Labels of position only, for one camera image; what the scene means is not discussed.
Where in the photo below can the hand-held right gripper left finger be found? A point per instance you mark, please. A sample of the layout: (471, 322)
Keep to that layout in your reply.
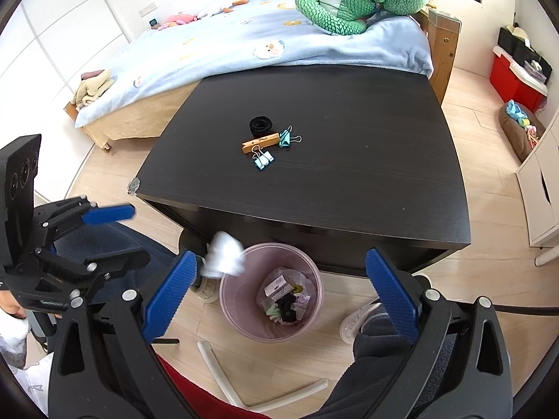
(168, 301)

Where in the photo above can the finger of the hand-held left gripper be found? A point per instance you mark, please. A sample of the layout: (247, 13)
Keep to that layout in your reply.
(109, 214)
(122, 262)

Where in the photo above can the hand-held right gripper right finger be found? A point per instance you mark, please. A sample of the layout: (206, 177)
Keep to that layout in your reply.
(393, 299)

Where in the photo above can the pink plastic bin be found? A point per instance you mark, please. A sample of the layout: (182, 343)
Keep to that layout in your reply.
(244, 323)

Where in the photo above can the purple and white packet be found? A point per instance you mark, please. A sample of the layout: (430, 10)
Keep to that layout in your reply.
(303, 301)

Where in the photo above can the yellow binder clip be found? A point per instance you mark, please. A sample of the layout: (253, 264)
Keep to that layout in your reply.
(298, 288)

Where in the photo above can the green sock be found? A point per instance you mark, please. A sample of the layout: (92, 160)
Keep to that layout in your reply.
(273, 312)

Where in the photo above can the white paper carton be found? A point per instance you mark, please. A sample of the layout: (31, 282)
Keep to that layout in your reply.
(277, 288)

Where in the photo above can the person's left hand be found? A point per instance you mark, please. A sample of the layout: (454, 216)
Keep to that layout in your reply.
(8, 306)

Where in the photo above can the clear table corner guard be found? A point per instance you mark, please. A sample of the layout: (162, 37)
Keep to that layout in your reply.
(133, 184)

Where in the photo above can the person's left slipper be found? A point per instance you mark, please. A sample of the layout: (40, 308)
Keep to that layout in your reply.
(207, 290)

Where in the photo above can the person's right shoe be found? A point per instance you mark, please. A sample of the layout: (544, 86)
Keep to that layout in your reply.
(356, 321)

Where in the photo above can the person's right leg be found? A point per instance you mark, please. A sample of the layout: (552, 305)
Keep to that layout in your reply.
(375, 358)

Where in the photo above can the white plastic tube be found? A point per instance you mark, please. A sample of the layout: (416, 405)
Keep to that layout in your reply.
(218, 366)
(288, 395)

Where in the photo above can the bed with blue blanket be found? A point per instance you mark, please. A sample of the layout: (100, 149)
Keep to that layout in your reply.
(131, 122)

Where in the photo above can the folded beige clothes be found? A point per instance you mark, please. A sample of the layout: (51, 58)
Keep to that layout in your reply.
(94, 87)

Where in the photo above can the office chair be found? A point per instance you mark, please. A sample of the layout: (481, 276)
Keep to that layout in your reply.
(524, 310)

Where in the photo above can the white printed cloth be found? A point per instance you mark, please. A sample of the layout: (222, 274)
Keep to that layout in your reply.
(22, 358)

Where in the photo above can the white wardrobe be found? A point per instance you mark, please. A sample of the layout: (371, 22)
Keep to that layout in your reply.
(56, 43)

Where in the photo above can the white pole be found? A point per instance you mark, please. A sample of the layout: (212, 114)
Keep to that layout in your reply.
(546, 258)

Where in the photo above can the black wooden table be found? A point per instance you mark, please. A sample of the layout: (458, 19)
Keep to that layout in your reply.
(371, 139)

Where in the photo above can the blue binder clip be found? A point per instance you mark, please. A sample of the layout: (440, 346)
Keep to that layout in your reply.
(263, 160)

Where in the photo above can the wooden clothespin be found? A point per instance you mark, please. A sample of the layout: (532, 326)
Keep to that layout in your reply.
(260, 142)

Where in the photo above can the white cabinet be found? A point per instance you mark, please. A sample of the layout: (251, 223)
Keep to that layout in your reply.
(537, 209)

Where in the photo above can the teal binder clip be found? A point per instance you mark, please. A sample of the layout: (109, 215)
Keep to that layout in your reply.
(285, 137)

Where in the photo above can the small alarm clock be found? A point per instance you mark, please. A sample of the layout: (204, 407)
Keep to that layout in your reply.
(153, 22)

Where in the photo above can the brown floor cushion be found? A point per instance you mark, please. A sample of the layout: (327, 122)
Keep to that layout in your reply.
(517, 139)

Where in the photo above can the light blue printed blanket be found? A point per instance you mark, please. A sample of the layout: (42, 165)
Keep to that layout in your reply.
(218, 43)

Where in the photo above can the pink plush toy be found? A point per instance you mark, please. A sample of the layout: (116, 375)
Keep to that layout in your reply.
(179, 19)

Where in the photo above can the light blue toy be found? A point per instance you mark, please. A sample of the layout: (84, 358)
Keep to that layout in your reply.
(515, 111)

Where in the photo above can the white goose plush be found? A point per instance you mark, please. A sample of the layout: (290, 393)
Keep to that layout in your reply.
(214, 8)

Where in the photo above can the red cooler box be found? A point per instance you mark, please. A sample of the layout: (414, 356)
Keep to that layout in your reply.
(506, 78)

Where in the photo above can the black storage bag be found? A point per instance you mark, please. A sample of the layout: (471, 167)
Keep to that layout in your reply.
(509, 39)

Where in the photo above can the green dragon plush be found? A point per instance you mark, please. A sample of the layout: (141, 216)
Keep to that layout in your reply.
(332, 13)

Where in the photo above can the white wall socket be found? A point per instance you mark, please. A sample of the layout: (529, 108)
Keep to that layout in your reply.
(147, 9)

